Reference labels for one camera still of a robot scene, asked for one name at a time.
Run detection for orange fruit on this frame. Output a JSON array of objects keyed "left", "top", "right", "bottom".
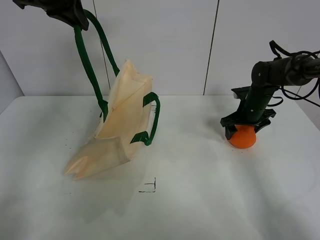
[{"left": 229, "top": 125, "right": 257, "bottom": 149}]

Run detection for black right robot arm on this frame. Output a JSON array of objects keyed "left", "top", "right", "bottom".
[{"left": 220, "top": 53, "right": 320, "bottom": 140}]

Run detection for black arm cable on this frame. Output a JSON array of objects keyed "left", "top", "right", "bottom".
[{"left": 268, "top": 39, "right": 320, "bottom": 108}]

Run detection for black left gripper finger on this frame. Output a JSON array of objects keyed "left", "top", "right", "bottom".
[{"left": 66, "top": 9, "right": 89, "bottom": 31}]

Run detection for white linen bag green handles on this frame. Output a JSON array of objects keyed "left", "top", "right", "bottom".
[{"left": 64, "top": 10, "right": 161, "bottom": 180}]

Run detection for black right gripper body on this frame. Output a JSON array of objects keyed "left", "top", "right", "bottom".
[{"left": 220, "top": 86, "right": 277, "bottom": 125}]

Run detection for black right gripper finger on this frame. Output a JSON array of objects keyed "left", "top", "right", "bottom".
[
  {"left": 254, "top": 118, "right": 271, "bottom": 132},
  {"left": 224, "top": 124, "right": 238, "bottom": 140}
]

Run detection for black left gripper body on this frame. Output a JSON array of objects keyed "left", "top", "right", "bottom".
[{"left": 13, "top": 0, "right": 83, "bottom": 18}]

